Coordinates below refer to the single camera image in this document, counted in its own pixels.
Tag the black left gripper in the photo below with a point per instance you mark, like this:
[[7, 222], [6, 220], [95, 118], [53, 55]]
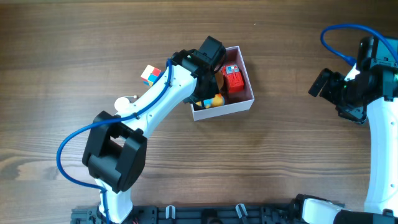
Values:
[[212, 90]]

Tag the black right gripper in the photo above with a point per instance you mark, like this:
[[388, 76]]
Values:
[[330, 88]]

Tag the white cardboard box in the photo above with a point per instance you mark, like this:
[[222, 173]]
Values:
[[240, 101]]

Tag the red toy truck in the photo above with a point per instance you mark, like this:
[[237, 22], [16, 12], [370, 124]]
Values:
[[233, 78]]

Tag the yellow duck toy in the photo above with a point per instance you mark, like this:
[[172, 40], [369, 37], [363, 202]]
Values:
[[216, 101]]

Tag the colourful two-by-two puzzle cube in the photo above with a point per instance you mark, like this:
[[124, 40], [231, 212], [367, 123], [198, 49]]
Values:
[[150, 75]]

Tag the white wooden rattle drum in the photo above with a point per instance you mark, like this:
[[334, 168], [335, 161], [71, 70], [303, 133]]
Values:
[[125, 102]]

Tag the brown plush toy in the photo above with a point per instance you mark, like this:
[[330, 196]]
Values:
[[219, 80]]

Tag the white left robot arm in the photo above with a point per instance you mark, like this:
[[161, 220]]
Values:
[[115, 152]]

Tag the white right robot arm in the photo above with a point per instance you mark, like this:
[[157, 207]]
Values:
[[380, 205]]

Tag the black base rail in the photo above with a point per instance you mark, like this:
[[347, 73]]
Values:
[[265, 214]]

